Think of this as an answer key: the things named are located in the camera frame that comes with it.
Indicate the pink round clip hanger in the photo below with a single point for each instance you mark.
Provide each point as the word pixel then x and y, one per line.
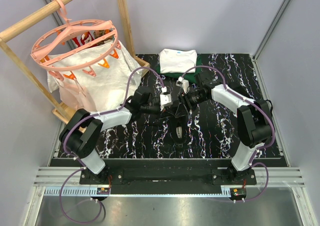
pixel 82 34

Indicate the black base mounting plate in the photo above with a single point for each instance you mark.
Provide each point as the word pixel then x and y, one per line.
pixel 169 177

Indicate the aluminium rail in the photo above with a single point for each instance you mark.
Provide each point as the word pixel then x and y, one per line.
pixel 65 181

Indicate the folded green garment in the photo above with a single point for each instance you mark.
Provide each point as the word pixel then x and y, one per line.
pixel 189 76

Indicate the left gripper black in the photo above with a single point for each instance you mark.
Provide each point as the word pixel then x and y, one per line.
pixel 159 111

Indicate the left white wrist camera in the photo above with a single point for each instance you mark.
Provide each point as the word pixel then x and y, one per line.
pixel 165 98

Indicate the folded white t-shirt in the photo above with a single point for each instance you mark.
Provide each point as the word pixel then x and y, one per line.
pixel 176 61

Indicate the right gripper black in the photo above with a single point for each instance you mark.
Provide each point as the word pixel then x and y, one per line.
pixel 185 99

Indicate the white cloth hanging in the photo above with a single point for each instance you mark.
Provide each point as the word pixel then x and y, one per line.
pixel 115 78

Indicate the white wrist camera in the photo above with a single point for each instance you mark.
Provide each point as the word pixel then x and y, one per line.
pixel 183 83
pixel 165 98

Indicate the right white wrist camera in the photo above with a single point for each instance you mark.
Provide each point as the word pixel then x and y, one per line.
pixel 183 83

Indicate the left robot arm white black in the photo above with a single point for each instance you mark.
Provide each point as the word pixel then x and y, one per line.
pixel 81 134

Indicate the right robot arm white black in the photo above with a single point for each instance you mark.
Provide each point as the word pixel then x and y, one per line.
pixel 255 128

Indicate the pink cloth hanging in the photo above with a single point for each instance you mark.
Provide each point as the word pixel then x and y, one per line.
pixel 76 97

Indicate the black canvas sneaker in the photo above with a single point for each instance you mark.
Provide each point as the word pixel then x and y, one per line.
pixel 178 126

